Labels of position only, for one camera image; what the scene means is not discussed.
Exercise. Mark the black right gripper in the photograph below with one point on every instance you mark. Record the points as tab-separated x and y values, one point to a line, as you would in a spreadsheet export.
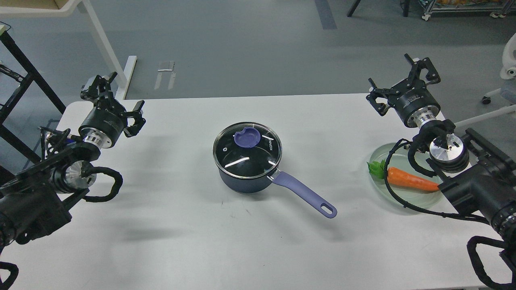
416	102

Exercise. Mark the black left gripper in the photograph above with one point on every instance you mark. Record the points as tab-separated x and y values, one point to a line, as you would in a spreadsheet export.
108	119

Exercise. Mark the glass pot lid blue knob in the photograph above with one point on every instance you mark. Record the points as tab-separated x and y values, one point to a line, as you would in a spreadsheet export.
247	150

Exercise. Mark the blue saucepan with handle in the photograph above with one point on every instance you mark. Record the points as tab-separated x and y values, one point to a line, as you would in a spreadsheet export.
283	179

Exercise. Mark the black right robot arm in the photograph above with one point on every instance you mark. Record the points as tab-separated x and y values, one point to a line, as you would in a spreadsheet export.
476	177

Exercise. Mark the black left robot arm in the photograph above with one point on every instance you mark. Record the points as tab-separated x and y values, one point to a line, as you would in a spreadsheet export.
37	201

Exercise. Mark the clear glass plate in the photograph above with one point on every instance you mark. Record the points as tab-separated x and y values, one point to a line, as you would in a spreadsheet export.
399	160

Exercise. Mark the orange toy carrot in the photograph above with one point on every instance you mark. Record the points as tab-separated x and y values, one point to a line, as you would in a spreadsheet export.
400	178

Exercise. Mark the black metal rack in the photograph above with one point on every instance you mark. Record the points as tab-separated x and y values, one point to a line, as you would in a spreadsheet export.
24	82

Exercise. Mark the white office chair base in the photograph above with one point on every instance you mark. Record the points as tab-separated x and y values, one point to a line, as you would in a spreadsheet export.
507	90

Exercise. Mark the wheeled metal cart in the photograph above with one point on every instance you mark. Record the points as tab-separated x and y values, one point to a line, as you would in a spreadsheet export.
497	9

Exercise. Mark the white desk frame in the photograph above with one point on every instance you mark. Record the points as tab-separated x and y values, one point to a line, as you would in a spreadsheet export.
71	40

